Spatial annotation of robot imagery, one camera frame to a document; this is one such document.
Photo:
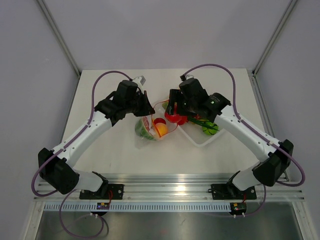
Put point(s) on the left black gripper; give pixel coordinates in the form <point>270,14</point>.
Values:
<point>147,109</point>

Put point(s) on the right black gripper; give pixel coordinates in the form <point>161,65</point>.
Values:
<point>175,96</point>

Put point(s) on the red tomato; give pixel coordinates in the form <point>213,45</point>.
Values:
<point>175,118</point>

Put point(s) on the red strawberry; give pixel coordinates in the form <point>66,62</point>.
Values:
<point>159,120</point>

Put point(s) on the watermelon slice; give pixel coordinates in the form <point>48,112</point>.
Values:
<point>144,129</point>

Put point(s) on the peach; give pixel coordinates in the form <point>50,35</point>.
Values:
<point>161,129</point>

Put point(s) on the clear zip bag orange zipper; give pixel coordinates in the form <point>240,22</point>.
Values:
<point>159,113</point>

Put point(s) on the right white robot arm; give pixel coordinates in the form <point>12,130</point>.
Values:
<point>273,155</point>

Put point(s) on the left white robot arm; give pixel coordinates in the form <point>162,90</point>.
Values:
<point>57,165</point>

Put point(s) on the green lime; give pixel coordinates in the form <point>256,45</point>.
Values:
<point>164,105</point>

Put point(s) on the red apple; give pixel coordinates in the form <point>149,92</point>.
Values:
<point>183,120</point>

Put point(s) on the green chives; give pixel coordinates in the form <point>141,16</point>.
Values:
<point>197,121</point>

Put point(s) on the white plastic basket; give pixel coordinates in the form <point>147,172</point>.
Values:
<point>195,135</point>

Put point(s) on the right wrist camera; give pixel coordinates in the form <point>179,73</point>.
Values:
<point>185,77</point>

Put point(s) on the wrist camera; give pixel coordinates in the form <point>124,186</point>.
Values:
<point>185,77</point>
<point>139,80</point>

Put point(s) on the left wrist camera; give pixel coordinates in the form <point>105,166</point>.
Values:
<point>139,80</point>

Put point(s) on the aluminium rail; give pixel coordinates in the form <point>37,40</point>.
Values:
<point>181,188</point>

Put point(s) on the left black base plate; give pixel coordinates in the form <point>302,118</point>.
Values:
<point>113,192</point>

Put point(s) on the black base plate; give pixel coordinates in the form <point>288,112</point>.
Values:
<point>220,191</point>
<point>113,192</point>

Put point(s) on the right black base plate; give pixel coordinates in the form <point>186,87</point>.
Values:
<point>220,191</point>

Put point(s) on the left frame post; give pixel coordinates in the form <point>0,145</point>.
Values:
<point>48,16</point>

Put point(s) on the frame post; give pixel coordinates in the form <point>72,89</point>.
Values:
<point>275,35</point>
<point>48,16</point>

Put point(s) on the white slotted cable duct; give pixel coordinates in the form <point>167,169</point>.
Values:
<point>214,207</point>

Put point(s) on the right frame post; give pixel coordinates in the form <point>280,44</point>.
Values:
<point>275,35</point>

